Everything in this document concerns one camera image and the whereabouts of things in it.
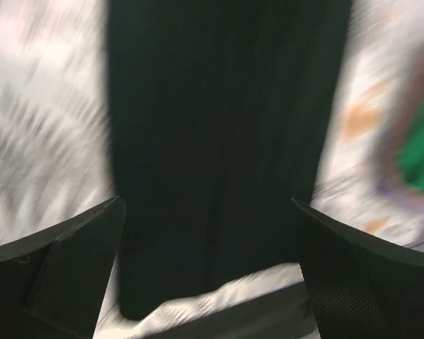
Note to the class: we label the lilac folded t shirt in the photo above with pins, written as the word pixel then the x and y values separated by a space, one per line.
pixel 402 195

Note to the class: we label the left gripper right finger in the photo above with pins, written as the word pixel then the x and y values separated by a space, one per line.
pixel 360 286

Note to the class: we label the floral table mat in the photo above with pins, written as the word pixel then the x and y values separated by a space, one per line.
pixel 56 146

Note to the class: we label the black t shirt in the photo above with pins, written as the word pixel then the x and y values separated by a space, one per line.
pixel 218 113

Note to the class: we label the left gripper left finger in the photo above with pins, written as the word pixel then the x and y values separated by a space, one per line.
pixel 52 283

